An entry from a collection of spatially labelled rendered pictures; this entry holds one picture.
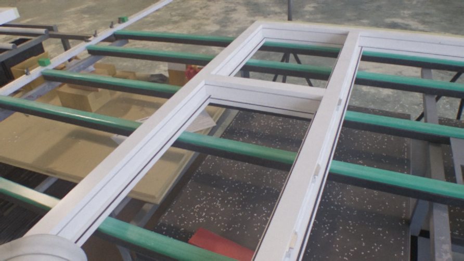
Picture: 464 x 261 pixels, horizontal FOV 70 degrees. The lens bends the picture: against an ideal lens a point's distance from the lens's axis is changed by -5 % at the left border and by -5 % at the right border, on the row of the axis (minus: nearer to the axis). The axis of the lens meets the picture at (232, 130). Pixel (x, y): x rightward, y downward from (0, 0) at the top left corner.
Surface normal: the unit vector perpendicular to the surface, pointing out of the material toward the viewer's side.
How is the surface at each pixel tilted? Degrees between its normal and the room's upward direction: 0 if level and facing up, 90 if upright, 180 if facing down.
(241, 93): 90
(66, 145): 0
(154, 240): 0
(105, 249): 0
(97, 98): 90
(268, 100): 90
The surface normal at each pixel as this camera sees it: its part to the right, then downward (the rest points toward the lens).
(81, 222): 0.92, 0.17
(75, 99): -0.40, 0.55
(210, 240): -0.07, -0.82
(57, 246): 0.58, -0.74
